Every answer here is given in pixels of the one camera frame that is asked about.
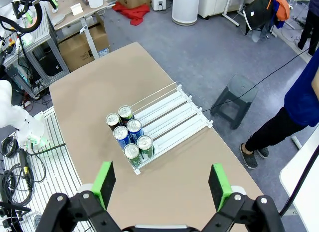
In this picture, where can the blue Pepsi can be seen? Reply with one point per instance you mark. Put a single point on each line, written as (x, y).
(120, 132)
(134, 125)

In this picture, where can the green Chilsung soda can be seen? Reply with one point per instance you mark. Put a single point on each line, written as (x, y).
(131, 151)
(145, 142)

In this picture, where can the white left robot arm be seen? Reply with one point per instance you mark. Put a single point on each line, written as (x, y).
(17, 122)

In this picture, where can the black jacket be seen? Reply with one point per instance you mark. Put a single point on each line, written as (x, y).
(259, 12)

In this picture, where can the person in dark clothes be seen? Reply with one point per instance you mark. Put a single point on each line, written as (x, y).
(309, 25)

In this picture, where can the black plastic stool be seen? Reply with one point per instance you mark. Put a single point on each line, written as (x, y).
(239, 87)

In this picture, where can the large cardboard box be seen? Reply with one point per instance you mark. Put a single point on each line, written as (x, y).
(74, 52)

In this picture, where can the white cabinet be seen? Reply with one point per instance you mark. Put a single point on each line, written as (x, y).
(211, 3)

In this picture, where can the orange garment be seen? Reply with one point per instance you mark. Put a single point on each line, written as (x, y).
(282, 7)

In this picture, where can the white folded card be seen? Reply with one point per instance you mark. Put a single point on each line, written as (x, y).
(76, 9)

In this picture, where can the person in blue Warriors shirt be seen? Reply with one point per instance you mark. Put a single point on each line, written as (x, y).
(304, 99)

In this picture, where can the white cylindrical air purifier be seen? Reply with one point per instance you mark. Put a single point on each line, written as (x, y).
(185, 7)

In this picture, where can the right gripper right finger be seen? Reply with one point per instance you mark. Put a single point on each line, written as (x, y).
(220, 184)

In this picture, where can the aluminium frame cart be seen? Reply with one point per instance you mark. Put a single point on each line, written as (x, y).
(37, 43)

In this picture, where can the small white appliance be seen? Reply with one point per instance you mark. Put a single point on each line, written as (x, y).
(158, 0)

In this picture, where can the white floor tube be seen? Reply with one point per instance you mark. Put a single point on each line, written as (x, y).
(296, 142)

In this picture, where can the white paper roll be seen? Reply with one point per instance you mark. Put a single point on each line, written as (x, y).
(95, 0)

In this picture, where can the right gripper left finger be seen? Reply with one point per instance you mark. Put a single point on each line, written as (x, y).
(103, 184)

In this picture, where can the brown-top adjustable desk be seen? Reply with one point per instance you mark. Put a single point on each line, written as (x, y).
(64, 7)

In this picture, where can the red cloth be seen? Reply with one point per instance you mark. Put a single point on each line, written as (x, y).
(134, 13)

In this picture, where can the blue garment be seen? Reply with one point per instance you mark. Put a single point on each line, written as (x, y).
(277, 21)

